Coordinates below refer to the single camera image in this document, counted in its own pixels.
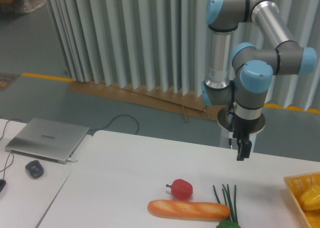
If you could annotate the silver Huawei laptop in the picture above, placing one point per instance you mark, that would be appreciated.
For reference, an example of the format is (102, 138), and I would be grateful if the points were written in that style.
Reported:
(49, 140)

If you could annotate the grey pleated curtain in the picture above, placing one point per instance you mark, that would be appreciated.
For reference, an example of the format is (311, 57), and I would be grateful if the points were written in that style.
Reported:
(167, 44)

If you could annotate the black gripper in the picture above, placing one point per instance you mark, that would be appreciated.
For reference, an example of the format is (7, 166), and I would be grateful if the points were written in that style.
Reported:
(241, 122)

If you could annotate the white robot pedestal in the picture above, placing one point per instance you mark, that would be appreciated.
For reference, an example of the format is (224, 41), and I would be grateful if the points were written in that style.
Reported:
(226, 142)

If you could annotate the green toy chives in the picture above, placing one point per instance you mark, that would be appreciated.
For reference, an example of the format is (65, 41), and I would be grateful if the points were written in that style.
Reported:
(231, 202)

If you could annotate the black computer mouse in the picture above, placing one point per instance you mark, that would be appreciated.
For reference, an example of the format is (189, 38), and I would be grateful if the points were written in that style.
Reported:
(35, 169)

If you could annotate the black object at left edge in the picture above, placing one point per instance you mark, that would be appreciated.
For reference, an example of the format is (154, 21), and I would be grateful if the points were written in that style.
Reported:
(2, 184)

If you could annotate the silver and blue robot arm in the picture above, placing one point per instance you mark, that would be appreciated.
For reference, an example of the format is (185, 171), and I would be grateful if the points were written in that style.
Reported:
(240, 80)

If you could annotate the yellow wicker basket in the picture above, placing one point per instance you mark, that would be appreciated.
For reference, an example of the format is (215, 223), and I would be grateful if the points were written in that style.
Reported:
(296, 186)

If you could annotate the green toy bell pepper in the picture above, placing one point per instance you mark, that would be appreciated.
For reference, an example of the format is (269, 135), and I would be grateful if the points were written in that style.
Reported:
(227, 224)

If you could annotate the brown cardboard sheet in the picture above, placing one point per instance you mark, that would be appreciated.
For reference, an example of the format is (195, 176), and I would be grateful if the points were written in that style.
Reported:
(188, 105)

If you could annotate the toy baguette bread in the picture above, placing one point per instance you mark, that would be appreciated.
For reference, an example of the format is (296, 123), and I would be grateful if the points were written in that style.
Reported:
(187, 210)

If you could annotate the yellow toy bell pepper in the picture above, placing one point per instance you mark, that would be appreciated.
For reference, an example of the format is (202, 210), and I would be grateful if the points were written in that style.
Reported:
(310, 199)

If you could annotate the red toy bell pepper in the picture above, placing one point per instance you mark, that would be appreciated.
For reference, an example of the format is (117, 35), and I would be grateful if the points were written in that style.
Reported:
(181, 189)

